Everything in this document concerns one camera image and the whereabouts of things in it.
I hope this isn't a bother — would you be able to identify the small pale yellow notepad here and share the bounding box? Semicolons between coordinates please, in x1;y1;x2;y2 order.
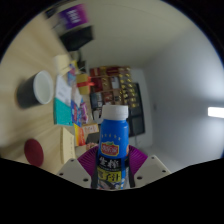
53;54;71;72

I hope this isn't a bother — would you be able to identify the small standing picture card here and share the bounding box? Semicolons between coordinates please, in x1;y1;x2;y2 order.
83;123;100;135

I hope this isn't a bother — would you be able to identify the blue drink bottle white cap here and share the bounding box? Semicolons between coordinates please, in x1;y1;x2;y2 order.
90;104;132;191

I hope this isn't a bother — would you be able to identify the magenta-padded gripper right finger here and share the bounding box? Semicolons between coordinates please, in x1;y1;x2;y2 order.
125;144;172;188

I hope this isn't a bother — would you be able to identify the black office chair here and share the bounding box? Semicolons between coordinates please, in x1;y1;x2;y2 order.
59;25;95;53

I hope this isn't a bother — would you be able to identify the flat round red coaster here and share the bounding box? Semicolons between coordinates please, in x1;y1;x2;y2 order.
23;138;45;168

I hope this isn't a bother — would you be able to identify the black mug white inside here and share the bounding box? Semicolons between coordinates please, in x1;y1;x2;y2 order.
16;69;55;109

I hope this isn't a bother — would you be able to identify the large pale yellow notepad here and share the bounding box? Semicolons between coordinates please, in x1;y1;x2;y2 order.
59;126;77;165

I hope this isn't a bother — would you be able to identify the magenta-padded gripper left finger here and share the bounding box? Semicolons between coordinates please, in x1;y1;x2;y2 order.
56;145;101;188

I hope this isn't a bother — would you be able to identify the purple sign board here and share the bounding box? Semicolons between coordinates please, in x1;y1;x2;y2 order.
58;3;90;30

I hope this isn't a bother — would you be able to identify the wooden shelf unit with trophies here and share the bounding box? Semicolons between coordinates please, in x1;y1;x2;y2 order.
89;65;141;109

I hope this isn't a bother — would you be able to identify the teal book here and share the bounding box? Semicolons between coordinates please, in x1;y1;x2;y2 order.
53;97;74;127

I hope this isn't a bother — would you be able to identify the yellow gift box red ribbon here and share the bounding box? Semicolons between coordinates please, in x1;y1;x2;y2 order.
75;73;93;96

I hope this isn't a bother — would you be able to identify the ceiling light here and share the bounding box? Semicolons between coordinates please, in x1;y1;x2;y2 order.
207;106;224;119

